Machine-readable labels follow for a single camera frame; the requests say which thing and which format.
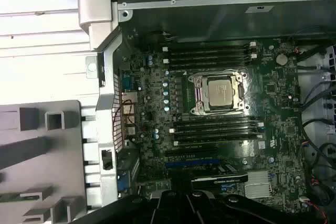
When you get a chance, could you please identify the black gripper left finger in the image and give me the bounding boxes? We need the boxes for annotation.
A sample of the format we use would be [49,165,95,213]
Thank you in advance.
[88,190,187,224]

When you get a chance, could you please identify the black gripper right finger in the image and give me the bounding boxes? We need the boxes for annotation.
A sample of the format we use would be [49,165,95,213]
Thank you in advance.
[186,191,330,224]

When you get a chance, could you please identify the green RAM stick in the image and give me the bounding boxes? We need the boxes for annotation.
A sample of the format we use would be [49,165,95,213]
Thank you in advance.
[0,192,29,202]

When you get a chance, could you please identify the RAM slot white clips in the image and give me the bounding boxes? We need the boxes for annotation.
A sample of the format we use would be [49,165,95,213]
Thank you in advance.
[162,52,257,64]
[169,123,265,134]
[162,40,257,52]

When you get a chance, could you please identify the silver finned heatsink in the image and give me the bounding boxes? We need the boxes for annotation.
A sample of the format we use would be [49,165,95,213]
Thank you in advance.
[244,170,271,199]

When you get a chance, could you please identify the black graphics card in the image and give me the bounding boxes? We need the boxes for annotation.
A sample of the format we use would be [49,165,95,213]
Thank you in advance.
[191,173,249,190]

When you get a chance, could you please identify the blue expansion slot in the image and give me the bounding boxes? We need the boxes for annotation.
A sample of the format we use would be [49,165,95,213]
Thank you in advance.
[164,159,220,167]

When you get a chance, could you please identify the black expansion slot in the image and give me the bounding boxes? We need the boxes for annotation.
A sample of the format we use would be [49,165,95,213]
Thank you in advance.
[164,150,219,158]

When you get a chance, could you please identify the grey parts rack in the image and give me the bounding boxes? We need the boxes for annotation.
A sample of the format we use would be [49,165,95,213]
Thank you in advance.
[0,99,87,224]

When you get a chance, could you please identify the silver CPU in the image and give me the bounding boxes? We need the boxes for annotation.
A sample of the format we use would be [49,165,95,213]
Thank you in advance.
[207,78,238,109]

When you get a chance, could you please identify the metal socket cover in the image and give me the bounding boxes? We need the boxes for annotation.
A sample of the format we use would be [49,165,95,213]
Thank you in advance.
[194,74,245,111]

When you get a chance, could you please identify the green motherboard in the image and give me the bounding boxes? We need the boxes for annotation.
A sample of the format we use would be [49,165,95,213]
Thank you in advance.
[118,31,316,214]

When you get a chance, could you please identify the CPU socket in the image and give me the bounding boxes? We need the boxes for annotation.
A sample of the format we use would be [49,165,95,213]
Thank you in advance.
[187,70,250,116]

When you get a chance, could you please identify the silver coin battery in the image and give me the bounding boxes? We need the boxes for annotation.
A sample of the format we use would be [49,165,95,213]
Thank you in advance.
[276,52,289,65]

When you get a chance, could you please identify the metal drive cage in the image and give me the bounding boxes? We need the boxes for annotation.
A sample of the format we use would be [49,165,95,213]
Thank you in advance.
[319,44,336,121]

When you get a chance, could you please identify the black open PC case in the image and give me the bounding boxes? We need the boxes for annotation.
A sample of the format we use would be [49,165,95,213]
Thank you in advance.
[78,0,336,224]

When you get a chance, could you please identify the wire locking lever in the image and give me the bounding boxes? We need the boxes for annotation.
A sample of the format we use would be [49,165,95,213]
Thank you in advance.
[195,68,246,78]
[193,108,251,117]

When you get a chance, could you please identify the grey case corner handle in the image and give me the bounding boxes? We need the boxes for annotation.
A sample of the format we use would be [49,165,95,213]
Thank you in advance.
[78,0,122,51]

